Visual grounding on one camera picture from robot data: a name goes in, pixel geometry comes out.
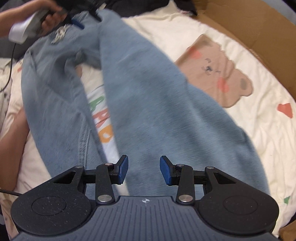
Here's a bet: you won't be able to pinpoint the brown cardboard box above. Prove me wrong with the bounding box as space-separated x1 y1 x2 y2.
194 1 295 97

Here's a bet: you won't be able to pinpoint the black garment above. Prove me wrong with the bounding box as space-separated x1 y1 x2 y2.
105 0 197 17

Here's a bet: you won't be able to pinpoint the black cable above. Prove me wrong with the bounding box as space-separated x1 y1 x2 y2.
0 43 18 93

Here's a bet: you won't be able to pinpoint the light blue denim jeans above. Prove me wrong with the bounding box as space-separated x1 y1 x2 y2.
21 10 269 196

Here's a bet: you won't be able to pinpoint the cream bear print bedsheet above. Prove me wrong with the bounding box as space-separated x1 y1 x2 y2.
1 3 295 237

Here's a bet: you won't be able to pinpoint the person's left hand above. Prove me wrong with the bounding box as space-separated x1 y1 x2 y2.
21 0 65 35

